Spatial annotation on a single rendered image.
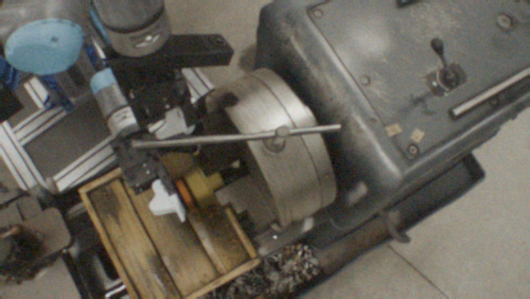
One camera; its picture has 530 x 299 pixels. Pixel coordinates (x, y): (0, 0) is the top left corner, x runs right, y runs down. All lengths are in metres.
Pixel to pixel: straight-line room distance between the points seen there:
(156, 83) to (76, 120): 1.45
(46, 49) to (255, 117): 0.37
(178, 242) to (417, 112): 0.62
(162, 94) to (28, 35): 0.25
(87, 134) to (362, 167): 1.36
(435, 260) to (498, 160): 0.58
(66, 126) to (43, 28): 1.31
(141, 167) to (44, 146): 1.12
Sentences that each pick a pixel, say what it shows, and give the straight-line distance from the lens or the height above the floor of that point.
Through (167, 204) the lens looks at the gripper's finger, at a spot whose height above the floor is 1.10.
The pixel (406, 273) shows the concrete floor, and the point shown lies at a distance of 2.19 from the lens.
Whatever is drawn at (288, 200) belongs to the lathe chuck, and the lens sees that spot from 0.91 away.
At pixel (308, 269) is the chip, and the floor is 0.56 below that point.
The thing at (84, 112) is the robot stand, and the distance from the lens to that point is 2.09.
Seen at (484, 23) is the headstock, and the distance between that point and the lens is 1.10.
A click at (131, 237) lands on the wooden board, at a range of 1.21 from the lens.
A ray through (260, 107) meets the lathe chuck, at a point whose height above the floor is 1.23.
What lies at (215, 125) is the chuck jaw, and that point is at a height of 1.20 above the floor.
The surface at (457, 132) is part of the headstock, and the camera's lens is 0.96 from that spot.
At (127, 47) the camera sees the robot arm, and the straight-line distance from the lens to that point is 0.59.
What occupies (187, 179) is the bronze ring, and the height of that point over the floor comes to 1.12.
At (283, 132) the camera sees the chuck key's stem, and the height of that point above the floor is 1.32.
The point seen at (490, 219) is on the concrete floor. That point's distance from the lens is 2.39.
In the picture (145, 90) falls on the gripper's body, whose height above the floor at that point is 1.48.
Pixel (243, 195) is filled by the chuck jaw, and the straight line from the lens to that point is 0.98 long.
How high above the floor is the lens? 2.06
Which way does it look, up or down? 71 degrees down
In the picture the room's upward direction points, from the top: 10 degrees clockwise
